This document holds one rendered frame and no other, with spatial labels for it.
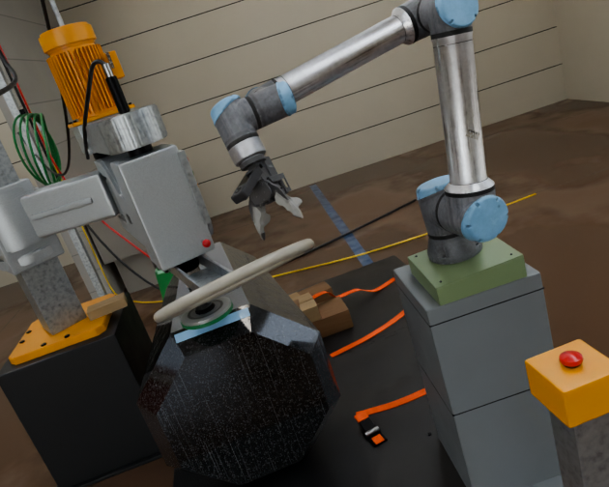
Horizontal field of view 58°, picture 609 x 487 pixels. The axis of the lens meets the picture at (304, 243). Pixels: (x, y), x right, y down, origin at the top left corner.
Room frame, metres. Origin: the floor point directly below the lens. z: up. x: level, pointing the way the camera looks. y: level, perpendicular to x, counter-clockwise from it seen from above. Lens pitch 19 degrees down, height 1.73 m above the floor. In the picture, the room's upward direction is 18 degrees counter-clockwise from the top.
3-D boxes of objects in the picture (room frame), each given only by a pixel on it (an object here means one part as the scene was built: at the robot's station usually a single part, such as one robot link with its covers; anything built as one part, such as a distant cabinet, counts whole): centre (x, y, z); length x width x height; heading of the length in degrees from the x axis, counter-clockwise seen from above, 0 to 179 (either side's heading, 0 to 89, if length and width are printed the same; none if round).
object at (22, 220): (2.75, 1.16, 1.38); 0.74 x 0.34 x 0.25; 80
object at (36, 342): (2.79, 1.35, 0.76); 0.49 x 0.49 x 0.05; 5
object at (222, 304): (2.06, 0.46, 0.89); 0.21 x 0.21 x 0.01
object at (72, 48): (2.68, 0.70, 1.92); 0.31 x 0.28 x 0.40; 112
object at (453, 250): (1.78, -0.50, 0.98); 0.19 x 0.19 x 0.10
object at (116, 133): (2.39, 0.60, 1.63); 0.96 x 0.25 x 0.17; 22
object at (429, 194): (1.77, -0.49, 1.11); 0.17 x 0.15 x 0.18; 12
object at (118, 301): (2.76, 1.10, 0.81); 0.20 x 0.10 x 0.05; 103
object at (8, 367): (2.79, 1.35, 0.37); 0.66 x 0.66 x 0.74; 5
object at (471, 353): (1.78, -0.50, 0.43); 0.50 x 0.50 x 0.85; 2
